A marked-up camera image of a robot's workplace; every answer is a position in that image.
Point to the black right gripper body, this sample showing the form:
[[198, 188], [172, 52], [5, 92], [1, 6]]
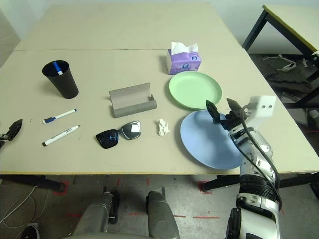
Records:
[[233, 122]]

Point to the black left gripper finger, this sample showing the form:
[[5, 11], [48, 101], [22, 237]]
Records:
[[15, 128]]

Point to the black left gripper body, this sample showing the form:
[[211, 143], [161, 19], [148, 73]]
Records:
[[2, 140]]

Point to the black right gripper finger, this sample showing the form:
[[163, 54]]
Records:
[[214, 113], [234, 107]]

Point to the blue plate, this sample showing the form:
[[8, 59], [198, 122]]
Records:
[[204, 144]]

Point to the white marker blue cap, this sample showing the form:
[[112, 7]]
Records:
[[62, 114]]

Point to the white tissue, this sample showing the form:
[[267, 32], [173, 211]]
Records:
[[163, 127]]

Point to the grey glasses case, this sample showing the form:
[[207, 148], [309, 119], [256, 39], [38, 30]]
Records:
[[132, 107]]

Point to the black sunglasses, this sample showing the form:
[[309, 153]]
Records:
[[109, 139]]

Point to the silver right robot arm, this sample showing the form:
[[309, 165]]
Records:
[[256, 199]]

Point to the green plate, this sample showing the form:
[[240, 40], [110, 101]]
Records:
[[192, 89]]

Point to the purple tissue pack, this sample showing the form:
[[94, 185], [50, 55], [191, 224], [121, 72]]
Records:
[[184, 61]]

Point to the black tapered cup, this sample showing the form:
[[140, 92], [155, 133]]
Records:
[[64, 84]]

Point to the blue capped marker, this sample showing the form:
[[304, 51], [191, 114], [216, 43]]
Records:
[[56, 67]]

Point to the white zip tie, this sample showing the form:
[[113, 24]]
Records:
[[316, 55]]

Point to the grey robot right leg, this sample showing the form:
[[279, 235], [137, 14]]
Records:
[[162, 219]]

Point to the grey robot torso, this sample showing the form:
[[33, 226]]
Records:
[[104, 236]]

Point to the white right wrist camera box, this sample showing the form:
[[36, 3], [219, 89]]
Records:
[[261, 107]]

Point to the side table black frame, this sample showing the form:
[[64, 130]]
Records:
[[256, 26]]

